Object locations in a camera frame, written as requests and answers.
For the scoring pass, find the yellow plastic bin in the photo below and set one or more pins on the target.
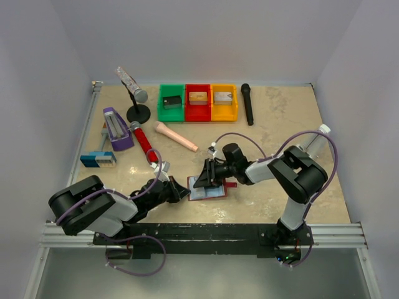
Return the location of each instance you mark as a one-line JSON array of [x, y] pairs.
[[226, 113]]

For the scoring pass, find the grey orange small tool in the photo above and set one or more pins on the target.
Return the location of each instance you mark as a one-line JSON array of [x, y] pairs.
[[104, 134]]

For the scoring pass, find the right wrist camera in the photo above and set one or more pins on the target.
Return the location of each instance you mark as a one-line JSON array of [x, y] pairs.
[[212, 150]]

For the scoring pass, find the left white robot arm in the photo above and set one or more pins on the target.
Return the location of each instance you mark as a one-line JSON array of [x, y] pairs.
[[88, 205]]

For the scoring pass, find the black microphone stand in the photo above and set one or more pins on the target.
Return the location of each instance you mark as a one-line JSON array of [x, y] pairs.
[[138, 111]]

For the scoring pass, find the blue grey block tool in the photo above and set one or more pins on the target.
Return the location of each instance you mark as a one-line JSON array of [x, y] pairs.
[[99, 159]]

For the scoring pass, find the red plastic bin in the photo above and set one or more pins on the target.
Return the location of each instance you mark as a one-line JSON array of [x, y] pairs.
[[198, 112]]

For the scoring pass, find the glitter microphone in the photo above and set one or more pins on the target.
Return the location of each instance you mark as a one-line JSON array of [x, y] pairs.
[[139, 94]]

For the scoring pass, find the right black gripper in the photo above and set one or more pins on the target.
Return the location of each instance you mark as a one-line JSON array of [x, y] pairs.
[[212, 172]]

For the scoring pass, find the green plastic bin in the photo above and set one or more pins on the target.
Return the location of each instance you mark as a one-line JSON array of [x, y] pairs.
[[172, 115]]

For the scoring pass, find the red microphone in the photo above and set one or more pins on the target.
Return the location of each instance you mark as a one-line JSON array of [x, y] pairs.
[[143, 141]]

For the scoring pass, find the black microphone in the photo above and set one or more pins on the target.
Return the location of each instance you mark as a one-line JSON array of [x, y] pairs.
[[246, 93]]

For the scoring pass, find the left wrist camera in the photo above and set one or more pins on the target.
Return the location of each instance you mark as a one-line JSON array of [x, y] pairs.
[[161, 171]]

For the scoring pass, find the tan card in red bin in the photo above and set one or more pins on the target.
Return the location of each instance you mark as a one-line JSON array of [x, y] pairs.
[[198, 98]]

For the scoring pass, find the aluminium frame rail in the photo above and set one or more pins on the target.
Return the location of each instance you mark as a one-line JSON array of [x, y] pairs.
[[50, 234]]

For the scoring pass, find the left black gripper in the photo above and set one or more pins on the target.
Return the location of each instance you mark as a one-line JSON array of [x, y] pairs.
[[171, 192]]

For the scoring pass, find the black card in green bin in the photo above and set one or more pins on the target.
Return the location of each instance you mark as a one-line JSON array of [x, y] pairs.
[[172, 102]]

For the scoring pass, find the pink microphone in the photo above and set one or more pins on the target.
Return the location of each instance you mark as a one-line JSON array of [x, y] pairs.
[[163, 129]]

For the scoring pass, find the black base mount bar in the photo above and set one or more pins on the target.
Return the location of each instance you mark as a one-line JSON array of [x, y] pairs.
[[142, 240]]

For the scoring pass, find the purple metronome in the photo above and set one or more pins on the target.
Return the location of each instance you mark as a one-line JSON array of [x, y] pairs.
[[119, 134]]

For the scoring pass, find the red leather card holder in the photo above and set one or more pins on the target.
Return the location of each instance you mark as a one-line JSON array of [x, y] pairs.
[[207, 193]]

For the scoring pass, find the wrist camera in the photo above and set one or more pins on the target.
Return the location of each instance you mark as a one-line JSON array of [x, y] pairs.
[[212, 150], [161, 171]]

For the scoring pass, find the silver card in yellow bin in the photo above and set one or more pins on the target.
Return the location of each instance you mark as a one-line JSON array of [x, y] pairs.
[[223, 98]]

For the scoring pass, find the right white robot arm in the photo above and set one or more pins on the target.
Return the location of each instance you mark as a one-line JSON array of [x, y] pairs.
[[296, 172]]

